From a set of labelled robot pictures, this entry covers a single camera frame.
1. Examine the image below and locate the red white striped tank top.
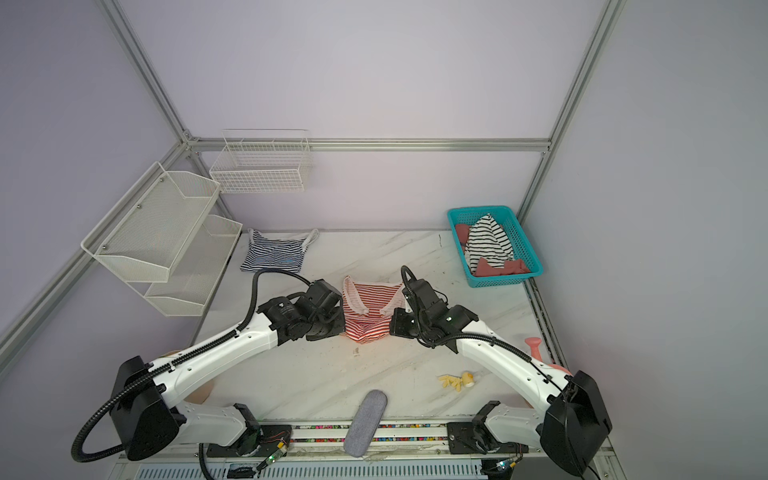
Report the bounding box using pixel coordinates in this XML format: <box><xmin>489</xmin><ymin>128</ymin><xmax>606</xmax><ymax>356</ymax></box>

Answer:
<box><xmin>342</xmin><ymin>276</ymin><xmax>406</xmax><ymax>344</ymax></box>

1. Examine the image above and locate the blue white striped tank top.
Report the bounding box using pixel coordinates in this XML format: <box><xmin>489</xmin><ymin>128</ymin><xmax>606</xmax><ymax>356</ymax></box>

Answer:
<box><xmin>240</xmin><ymin>229</ymin><xmax>320</xmax><ymax>274</ymax></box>

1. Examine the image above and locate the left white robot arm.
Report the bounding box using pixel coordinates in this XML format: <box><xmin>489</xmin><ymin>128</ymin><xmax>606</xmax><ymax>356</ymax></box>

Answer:
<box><xmin>109</xmin><ymin>293</ymin><xmax>344</xmax><ymax>461</ymax></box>

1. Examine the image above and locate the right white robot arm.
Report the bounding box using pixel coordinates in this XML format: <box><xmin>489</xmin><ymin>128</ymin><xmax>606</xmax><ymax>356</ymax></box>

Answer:
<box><xmin>390</xmin><ymin>306</ymin><xmax>612</xmax><ymax>478</ymax></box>

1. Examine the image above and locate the black white striped tank top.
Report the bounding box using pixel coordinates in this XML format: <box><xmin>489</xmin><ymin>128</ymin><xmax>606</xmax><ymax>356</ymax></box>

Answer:
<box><xmin>464</xmin><ymin>214</ymin><xmax>515</xmax><ymax>275</ymax></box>

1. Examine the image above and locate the yellow toy giraffe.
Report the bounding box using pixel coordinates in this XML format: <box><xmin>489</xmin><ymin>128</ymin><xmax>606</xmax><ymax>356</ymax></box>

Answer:
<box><xmin>438</xmin><ymin>371</ymin><xmax>475</xmax><ymax>392</ymax></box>

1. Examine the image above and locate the grey fabric pouch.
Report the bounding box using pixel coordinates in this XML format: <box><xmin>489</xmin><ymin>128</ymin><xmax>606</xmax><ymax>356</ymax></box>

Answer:
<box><xmin>343</xmin><ymin>390</ymin><xmax>388</xmax><ymax>458</ymax></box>

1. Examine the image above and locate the teal plastic basket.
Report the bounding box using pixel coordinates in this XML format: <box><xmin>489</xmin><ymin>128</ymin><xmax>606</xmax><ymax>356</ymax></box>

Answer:
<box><xmin>447</xmin><ymin>205</ymin><xmax>543</xmax><ymax>288</ymax></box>

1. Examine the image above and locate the dark red garment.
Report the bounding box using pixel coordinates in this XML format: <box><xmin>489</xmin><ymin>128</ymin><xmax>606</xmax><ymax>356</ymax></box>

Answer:
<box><xmin>455</xmin><ymin>224</ymin><xmax>530</xmax><ymax>278</ymax></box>

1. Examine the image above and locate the pink watering can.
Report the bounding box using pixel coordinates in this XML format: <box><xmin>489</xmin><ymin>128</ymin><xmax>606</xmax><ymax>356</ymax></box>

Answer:
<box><xmin>525</xmin><ymin>337</ymin><xmax>571</xmax><ymax>375</ymax></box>

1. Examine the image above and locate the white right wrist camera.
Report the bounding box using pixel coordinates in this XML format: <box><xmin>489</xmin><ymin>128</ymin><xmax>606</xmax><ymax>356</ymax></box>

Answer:
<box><xmin>400</xmin><ymin>265</ymin><xmax>448</xmax><ymax>327</ymax></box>

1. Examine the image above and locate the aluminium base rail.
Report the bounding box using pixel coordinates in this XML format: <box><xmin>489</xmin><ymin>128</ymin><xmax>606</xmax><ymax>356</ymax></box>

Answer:
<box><xmin>117</xmin><ymin>415</ymin><xmax>616</xmax><ymax>464</ymax></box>

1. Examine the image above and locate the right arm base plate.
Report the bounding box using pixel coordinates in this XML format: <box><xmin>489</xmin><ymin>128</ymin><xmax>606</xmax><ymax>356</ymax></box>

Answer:
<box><xmin>446</xmin><ymin>400</ymin><xmax>529</xmax><ymax>455</ymax></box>

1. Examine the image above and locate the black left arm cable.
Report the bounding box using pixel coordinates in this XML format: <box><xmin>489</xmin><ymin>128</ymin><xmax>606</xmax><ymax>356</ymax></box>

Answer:
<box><xmin>70</xmin><ymin>268</ymin><xmax>313</xmax><ymax>480</ymax></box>

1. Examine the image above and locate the white wire wall basket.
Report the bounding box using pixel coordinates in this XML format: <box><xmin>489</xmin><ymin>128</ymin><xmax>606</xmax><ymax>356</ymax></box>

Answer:
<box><xmin>209</xmin><ymin>129</ymin><xmax>313</xmax><ymax>194</ymax></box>

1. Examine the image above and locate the white mesh wall shelf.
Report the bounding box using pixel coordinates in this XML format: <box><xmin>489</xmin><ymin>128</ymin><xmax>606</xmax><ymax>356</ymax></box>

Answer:
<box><xmin>81</xmin><ymin>162</ymin><xmax>242</xmax><ymax>317</ymax></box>

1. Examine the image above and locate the horizontal aluminium frame bar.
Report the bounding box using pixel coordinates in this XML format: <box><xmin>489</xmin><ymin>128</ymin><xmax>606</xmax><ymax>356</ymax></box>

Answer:
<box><xmin>188</xmin><ymin>138</ymin><xmax>551</xmax><ymax>152</ymax></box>

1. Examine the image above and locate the aluminium frame corner post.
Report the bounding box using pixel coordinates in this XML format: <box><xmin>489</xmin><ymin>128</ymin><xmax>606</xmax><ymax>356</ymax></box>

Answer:
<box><xmin>95</xmin><ymin>0</ymin><xmax>210</xmax><ymax>178</ymax></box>

